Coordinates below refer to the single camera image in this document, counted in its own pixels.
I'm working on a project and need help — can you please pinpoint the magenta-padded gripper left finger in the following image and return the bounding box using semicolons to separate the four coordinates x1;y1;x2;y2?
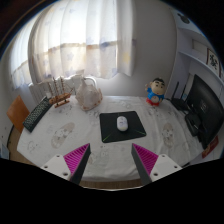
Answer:
41;143;92;186

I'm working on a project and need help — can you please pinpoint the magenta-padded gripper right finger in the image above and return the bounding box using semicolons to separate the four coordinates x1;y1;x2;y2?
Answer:
131;143;184;186

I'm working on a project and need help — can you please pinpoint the white cartoon-print computer mouse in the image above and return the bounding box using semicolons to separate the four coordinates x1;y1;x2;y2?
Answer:
116;115;129;132

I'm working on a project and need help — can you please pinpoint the black mouse pad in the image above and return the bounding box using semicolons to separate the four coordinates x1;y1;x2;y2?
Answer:
99;110;148;144

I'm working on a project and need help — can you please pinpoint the white cartoon-print tablecloth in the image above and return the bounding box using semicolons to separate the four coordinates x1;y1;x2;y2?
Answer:
16;95;206;183

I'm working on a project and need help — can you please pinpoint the black mechanical keyboard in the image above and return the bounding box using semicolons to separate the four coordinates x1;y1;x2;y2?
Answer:
22;95;54;134

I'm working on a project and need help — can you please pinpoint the black router with antennas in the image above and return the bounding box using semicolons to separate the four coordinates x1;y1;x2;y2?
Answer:
170;80;191;112

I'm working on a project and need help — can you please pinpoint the orange wooden chair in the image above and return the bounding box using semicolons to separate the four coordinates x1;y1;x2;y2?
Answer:
6;95;31;134

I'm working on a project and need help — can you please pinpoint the wooden model sailing ship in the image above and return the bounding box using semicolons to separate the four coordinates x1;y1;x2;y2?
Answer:
47;76;75;109

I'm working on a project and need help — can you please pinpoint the cartoon boy figurine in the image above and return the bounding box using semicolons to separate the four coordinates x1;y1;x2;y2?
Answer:
144;77;166;107

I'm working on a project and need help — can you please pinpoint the black monitor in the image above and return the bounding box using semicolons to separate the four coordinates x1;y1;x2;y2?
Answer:
185;73;224;150

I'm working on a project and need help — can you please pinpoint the large white conch shell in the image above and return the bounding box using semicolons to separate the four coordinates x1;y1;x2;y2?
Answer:
75;77;104;112

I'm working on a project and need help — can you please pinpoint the white radiator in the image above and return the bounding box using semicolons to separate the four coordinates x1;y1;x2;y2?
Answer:
28;75;84;104

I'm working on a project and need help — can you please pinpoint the white shelf unit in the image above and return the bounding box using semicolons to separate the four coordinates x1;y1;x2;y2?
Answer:
173;9;224;101

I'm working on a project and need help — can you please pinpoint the sheer white star-print curtain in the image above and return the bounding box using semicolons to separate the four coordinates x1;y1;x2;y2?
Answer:
9;0;134;89

